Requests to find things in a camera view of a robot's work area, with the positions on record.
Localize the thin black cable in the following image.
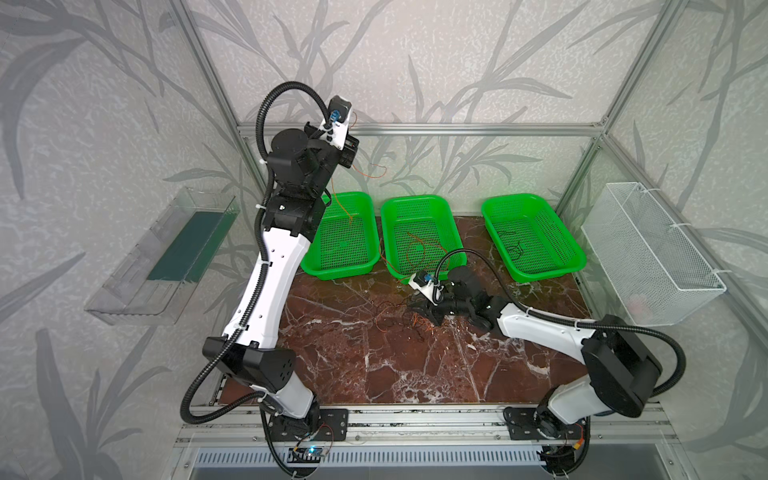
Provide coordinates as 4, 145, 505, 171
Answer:
494, 227, 532, 259

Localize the clear acrylic wall tray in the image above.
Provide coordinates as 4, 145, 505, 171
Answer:
85, 187, 240, 326

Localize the right green plastic basket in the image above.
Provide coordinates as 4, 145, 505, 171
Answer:
481, 193, 587, 283

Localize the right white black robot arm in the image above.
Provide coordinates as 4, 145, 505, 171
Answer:
408, 266, 687, 438

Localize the middle green plastic basket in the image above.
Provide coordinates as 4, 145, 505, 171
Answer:
380, 195, 467, 284

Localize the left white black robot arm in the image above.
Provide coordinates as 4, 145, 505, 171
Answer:
180, 122, 359, 431

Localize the green plastic basket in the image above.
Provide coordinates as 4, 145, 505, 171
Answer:
380, 195, 467, 284
481, 193, 587, 283
301, 192, 380, 281

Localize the red cable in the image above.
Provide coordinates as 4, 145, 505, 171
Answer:
383, 230, 451, 277

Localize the left green plastic basket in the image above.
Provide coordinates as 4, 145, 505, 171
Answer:
301, 192, 380, 281

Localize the white wire mesh basket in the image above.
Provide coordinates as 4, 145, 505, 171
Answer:
582, 182, 727, 327

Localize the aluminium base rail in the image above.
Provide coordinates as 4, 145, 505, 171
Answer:
173, 403, 680, 447

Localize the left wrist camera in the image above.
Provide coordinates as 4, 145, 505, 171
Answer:
320, 95, 353, 150

